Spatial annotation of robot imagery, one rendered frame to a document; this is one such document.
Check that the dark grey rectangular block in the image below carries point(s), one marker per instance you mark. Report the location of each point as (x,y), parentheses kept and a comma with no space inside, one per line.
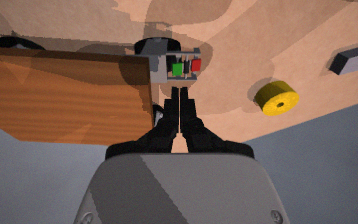
(345,62)

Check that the yellow short cylinder with centre hole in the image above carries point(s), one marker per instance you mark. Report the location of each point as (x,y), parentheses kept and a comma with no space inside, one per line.
(276,98)

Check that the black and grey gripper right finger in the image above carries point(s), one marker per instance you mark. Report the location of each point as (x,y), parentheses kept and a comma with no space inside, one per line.
(198,137)

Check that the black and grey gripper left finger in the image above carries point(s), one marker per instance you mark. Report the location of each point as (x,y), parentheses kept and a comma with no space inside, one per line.
(158,138)

